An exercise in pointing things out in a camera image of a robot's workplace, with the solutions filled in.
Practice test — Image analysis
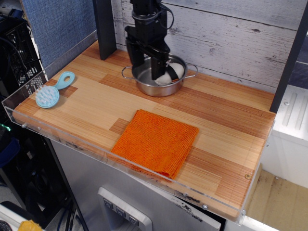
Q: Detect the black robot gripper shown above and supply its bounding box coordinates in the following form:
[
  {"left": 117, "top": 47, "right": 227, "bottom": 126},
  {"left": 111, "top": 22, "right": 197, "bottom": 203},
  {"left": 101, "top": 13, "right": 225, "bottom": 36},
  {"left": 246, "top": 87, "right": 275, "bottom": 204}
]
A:
[{"left": 125, "top": 9, "right": 170, "bottom": 80}]

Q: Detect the small stainless steel pot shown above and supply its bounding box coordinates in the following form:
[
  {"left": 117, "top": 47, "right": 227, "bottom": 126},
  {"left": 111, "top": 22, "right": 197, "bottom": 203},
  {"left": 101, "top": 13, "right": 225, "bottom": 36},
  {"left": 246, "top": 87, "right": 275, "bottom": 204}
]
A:
[{"left": 121, "top": 54, "right": 199, "bottom": 97}]

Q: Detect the white plush egg black band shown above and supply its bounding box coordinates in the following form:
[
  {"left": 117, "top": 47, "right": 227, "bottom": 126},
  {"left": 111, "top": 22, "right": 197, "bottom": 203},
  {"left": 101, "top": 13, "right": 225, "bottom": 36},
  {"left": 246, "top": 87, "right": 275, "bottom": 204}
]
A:
[{"left": 154, "top": 63, "right": 185, "bottom": 86}]

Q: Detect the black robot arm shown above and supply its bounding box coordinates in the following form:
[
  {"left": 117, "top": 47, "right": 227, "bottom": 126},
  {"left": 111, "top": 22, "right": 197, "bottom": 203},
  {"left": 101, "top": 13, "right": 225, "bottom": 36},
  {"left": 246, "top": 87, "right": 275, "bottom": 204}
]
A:
[{"left": 125, "top": 0, "right": 171, "bottom": 80}]

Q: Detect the orange folded towel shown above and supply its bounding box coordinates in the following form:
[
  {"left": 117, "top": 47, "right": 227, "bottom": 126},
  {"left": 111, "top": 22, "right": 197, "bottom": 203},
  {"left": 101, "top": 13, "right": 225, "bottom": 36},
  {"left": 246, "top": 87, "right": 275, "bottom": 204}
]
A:
[{"left": 111, "top": 109, "right": 199, "bottom": 180}]

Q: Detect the blue fabric divider panel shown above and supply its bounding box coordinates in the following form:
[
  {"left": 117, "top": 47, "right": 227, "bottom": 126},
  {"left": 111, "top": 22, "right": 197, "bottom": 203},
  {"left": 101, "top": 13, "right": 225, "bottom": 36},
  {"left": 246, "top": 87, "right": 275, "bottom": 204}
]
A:
[{"left": 22, "top": 0, "right": 96, "bottom": 67}]

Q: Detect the light blue scalp brush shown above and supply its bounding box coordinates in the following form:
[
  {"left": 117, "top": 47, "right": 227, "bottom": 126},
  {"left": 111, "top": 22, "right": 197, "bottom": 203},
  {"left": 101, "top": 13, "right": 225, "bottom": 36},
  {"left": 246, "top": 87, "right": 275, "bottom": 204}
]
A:
[{"left": 35, "top": 71, "right": 75, "bottom": 108}]

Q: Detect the black perforated crate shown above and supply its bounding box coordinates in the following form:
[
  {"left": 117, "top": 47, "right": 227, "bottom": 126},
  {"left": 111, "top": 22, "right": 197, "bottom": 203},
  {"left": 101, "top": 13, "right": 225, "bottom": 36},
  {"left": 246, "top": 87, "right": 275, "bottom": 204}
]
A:
[{"left": 0, "top": 23, "right": 45, "bottom": 99}]

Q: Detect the clear acrylic table guard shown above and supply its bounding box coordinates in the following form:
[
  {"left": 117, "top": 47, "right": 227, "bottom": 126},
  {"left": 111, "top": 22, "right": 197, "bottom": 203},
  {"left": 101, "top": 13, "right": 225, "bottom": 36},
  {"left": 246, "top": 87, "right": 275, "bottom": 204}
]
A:
[{"left": 3, "top": 71, "right": 275, "bottom": 223}]

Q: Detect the silver cabinet with dispenser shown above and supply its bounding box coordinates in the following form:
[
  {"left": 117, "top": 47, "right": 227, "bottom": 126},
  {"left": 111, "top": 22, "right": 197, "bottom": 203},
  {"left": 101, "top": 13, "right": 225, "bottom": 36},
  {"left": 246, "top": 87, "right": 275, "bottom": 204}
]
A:
[{"left": 52, "top": 141, "right": 226, "bottom": 231}]

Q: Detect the white ribbed side unit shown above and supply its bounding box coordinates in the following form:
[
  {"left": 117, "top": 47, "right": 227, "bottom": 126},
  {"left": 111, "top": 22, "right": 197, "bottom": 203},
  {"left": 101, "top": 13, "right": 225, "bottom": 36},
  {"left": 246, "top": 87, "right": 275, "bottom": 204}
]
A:
[{"left": 260, "top": 85, "right": 308, "bottom": 188}]

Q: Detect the dark grey left post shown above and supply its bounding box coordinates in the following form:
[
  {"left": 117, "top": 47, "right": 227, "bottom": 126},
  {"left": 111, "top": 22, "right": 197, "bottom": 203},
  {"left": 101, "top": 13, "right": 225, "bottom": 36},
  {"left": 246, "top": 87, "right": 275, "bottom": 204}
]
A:
[{"left": 92, "top": 0, "right": 117, "bottom": 60}]

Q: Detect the dark grey post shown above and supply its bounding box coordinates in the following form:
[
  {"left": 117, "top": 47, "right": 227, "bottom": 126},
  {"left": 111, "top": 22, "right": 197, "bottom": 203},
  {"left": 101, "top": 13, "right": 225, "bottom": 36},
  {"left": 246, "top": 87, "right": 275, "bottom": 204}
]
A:
[
  {"left": 92, "top": 0, "right": 117, "bottom": 60},
  {"left": 270, "top": 2, "right": 308, "bottom": 113}
]

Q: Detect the dark grey right post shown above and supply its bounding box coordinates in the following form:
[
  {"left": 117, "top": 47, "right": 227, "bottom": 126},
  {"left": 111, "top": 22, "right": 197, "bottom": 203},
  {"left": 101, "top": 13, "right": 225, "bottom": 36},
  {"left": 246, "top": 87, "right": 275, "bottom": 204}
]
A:
[{"left": 270, "top": 2, "right": 308, "bottom": 113}]

